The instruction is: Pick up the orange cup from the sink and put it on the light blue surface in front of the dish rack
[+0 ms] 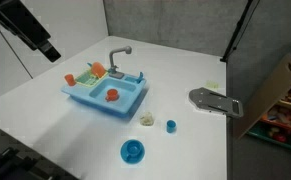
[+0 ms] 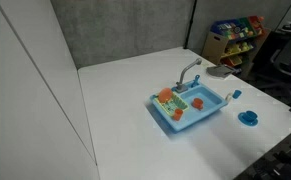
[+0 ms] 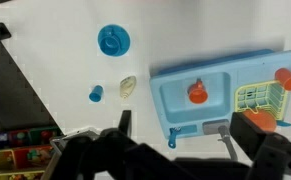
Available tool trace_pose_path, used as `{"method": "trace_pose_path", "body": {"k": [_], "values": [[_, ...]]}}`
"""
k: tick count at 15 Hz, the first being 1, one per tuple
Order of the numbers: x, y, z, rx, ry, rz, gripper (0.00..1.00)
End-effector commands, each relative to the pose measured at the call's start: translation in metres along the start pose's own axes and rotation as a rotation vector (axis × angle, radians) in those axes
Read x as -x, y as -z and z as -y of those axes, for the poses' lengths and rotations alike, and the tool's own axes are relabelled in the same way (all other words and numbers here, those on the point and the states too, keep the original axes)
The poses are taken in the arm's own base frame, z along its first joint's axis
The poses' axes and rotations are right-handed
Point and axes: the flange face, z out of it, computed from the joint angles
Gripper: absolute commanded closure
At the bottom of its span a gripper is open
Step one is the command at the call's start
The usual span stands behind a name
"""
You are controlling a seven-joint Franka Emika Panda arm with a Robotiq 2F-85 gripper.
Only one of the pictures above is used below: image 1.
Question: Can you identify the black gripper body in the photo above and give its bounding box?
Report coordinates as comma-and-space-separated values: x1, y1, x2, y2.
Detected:
0, 0, 52, 52

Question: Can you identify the orange cup with handle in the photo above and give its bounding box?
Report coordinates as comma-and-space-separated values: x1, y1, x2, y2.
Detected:
104, 88, 120, 103

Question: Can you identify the yellow green dish rack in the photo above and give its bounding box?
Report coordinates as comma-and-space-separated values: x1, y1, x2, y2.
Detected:
74, 68, 109, 89

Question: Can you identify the light blue toy sink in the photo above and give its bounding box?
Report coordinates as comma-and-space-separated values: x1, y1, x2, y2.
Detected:
60, 68, 149, 119

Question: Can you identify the small blue toy cup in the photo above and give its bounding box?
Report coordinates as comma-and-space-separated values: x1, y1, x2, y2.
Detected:
166, 119, 178, 134

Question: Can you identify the orange toy tumbler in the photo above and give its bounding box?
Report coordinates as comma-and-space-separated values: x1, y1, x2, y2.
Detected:
64, 73, 77, 87

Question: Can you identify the orange toy plate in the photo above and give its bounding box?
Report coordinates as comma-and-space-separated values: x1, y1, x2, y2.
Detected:
90, 61, 106, 79

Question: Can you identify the grey toy faucet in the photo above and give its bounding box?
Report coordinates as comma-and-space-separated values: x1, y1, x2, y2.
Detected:
108, 45, 133, 80

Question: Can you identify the blue toy teacup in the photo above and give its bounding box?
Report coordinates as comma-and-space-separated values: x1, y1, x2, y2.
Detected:
124, 142, 143, 159

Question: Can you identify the blue toy saucer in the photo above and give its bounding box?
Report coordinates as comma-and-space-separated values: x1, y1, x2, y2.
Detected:
119, 139, 146, 165

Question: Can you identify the grey metal mounting plate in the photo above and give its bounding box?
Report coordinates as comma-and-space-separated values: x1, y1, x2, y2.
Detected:
188, 87, 245, 119

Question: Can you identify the pale yellow small object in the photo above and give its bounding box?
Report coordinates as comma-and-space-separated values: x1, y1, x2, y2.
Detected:
205, 80, 220, 90

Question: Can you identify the black tripod pole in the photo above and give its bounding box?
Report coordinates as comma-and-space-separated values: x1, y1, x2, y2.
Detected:
219, 0, 261, 63

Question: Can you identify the brown cardboard panel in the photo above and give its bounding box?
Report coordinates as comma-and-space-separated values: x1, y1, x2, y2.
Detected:
235, 53, 291, 140

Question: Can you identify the green toy bin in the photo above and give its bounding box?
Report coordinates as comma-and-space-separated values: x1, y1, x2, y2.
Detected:
246, 121, 291, 153

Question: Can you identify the orange shelf tray with toys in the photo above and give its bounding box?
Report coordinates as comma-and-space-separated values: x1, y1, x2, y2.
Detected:
260, 99, 291, 135

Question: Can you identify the black equipment frame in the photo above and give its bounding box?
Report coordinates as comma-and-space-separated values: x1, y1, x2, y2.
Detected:
0, 119, 79, 180

